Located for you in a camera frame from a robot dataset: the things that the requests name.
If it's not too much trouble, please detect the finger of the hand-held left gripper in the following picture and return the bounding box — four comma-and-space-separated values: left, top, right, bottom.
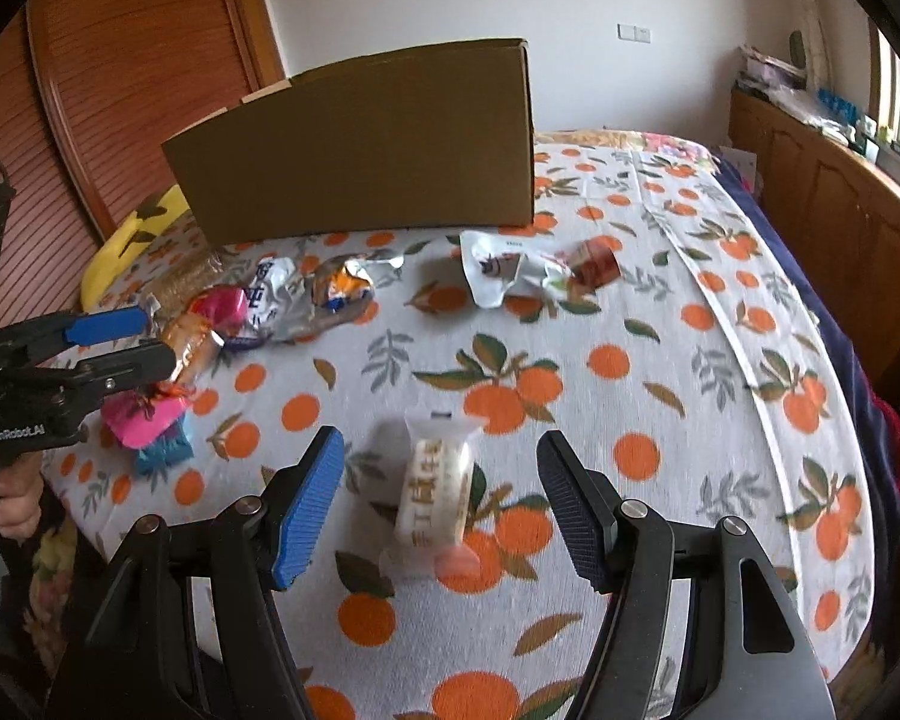
15, 339, 178, 421
0, 306, 149, 372

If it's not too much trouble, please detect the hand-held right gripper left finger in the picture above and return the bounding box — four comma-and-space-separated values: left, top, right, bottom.
45, 426, 346, 720

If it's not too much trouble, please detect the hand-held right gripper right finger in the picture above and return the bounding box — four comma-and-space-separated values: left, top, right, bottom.
536, 429, 841, 720

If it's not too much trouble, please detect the golden bread snack packet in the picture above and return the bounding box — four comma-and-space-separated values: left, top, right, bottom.
150, 315, 226, 398

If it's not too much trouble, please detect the white round-cake snack packet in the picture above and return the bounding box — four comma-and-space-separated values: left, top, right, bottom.
379, 412, 482, 578

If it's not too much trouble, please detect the white blue-print snack packet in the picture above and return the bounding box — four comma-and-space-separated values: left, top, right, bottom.
229, 255, 301, 350

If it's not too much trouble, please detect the brown cardboard box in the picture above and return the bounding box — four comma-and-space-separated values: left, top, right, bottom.
161, 37, 535, 247

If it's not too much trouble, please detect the person's left hand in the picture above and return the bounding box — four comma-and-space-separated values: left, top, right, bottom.
0, 450, 46, 542

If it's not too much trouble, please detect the pink candy packet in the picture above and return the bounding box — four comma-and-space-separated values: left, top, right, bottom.
101, 386, 188, 451

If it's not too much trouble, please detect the yellow pillow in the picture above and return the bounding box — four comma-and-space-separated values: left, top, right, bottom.
81, 187, 196, 312

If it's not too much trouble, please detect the clear cracker packet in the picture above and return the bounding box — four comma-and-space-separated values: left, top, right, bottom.
139, 251, 226, 316

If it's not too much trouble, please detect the blue snack packet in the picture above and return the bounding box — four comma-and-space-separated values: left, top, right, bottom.
131, 420, 194, 475

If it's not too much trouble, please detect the pink snack packet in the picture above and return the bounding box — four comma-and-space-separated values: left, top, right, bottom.
191, 286, 247, 338

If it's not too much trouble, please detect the orange-print bedsheet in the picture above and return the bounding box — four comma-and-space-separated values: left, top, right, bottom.
41, 131, 882, 720

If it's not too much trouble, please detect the silver orange snack packet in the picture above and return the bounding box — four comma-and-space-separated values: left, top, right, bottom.
285, 251, 406, 338

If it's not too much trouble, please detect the red-brown small snack packet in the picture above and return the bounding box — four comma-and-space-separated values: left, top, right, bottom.
547, 236, 620, 293

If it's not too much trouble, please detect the white crumpled snack packet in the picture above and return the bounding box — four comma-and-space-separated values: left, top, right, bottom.
459, 231, 571, 308

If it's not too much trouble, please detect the wooden wardrobe door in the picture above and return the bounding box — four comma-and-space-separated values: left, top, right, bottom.
0, 0, 286, 331

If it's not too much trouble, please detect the dark blue blanket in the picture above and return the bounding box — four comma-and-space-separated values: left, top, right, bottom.
716, 154, 900, 541

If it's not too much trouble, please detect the wooden cabinet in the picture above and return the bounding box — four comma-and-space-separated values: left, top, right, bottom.
727, 86, 900, 406

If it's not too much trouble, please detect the clutter of small items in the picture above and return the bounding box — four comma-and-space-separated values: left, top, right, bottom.
735, 45, 900, 218

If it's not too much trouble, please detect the white lace curtain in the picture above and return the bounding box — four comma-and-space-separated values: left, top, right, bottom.
784, 0, 833, 91

